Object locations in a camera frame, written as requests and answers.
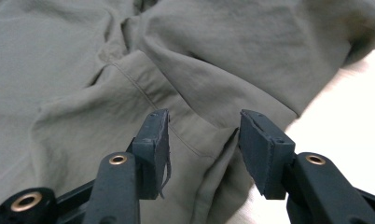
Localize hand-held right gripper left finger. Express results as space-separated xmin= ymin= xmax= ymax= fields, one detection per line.
xmin=126 ymin=108 xmax=172 ymax=201

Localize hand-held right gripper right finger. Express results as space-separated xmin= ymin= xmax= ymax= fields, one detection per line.
xmin=237 ymin=108 xmax=297 ymax=201

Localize olive green pants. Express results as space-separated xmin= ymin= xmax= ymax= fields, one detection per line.
xmin=0 ymin=0 xmax=375 ymax=224

